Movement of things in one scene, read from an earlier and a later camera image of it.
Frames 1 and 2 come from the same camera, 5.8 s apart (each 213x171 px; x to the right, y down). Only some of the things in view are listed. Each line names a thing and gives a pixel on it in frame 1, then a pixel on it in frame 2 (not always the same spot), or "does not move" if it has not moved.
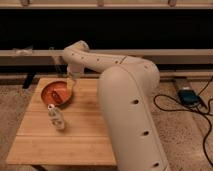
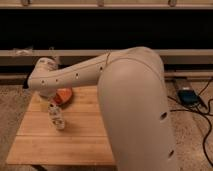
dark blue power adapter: [189, 97] does not move
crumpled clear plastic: [28, 51] does not move
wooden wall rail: [158, 57] does not move
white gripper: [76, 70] to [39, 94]
